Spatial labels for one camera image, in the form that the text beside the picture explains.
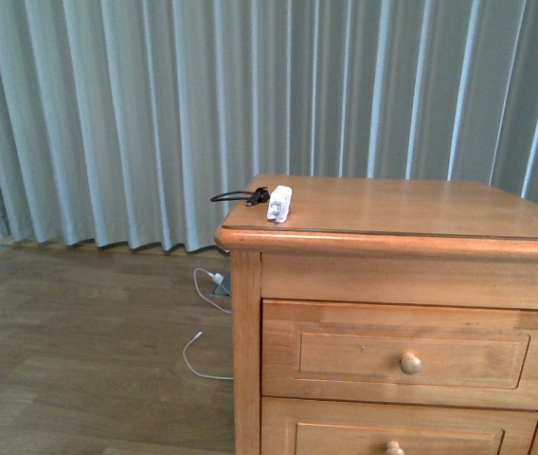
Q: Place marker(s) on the white charger adapter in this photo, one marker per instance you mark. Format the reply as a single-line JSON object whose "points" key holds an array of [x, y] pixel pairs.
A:
{"points": [[279, 204]]}

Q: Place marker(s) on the wooden drawer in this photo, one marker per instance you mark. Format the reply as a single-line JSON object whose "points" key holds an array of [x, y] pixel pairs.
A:
{"points": [[474, 358], [297, 426]]}

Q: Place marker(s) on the white plug in socket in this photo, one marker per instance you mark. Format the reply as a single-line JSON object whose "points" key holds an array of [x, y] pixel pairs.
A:
{"points": [[217, 278]]}

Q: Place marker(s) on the open grey floor socket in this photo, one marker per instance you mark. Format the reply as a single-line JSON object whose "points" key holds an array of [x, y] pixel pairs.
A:
{"points": [[222, 290]]}

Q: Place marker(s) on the wooden nightstand cabinet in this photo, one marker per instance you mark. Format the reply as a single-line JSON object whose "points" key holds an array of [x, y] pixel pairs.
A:
{"points": [[373, 241]]}

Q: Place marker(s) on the grey pleated curtain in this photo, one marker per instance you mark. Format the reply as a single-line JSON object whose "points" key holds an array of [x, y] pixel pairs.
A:
{"points": [[120, 119]]}

